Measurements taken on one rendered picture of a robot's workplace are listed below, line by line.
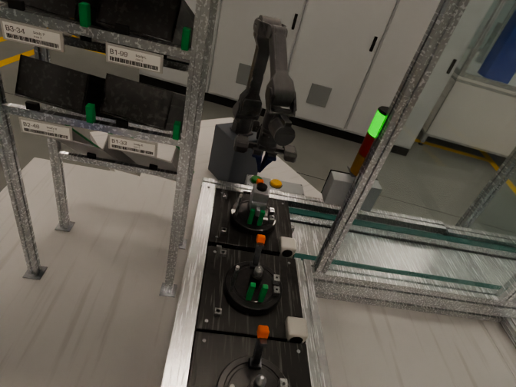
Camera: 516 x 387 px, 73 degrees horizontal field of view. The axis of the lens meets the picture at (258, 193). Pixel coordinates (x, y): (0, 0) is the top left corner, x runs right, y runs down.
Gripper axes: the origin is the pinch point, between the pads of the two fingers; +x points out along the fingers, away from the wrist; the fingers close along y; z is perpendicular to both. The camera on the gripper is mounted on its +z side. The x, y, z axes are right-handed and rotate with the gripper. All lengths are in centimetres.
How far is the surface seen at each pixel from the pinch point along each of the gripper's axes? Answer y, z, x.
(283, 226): -9.5, -13.6, 12.4
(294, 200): -14.7, 1.7, 13.5
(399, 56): -148, 263, 11
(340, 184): -14.9, -25.5, -13.7
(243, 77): -3, 284, 72
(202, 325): 11, -49, 12
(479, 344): -69, -38, 23
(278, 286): -5.8, -37.5, 10.2
